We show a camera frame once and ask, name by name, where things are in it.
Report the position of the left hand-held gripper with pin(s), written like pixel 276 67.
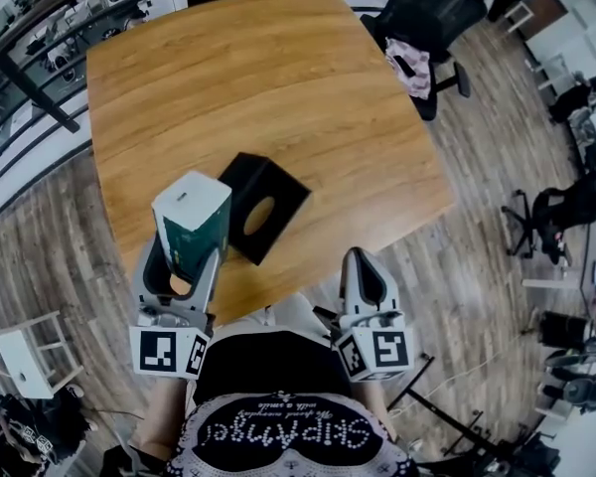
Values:
pixel 159 351

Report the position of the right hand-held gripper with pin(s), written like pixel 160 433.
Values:
pixel 390 353

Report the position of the green and white box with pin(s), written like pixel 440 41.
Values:
pixel 193 202

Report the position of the person's right forearm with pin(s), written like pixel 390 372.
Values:
pixel 372 410

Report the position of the person's left forearm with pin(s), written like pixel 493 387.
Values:
pixel 166 415

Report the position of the black wearable device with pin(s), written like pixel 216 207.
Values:
pixel 328 323

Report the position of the beige trousers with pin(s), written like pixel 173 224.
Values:
pixel 288 313

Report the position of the black skirt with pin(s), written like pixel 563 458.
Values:
pixel 273 361

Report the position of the black metal stand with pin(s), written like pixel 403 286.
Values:
pixel 427 400

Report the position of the white stool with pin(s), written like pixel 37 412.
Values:
pixel 25 365

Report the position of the black white patterned shirt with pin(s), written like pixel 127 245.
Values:
pixel 288 445

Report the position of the black office chair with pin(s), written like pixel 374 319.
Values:
pixel 427 8
pixel 573 100
pixel 566 206

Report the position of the pink checked cloth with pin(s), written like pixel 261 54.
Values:
pixel 419 80

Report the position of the wooden table with white legs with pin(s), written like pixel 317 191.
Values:
pixel 228 67

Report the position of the black phone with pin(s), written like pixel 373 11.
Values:
pixel 403 65

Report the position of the black metal railing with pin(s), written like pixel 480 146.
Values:
pixel 35 92

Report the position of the white side table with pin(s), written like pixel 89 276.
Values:
pixel 519 15

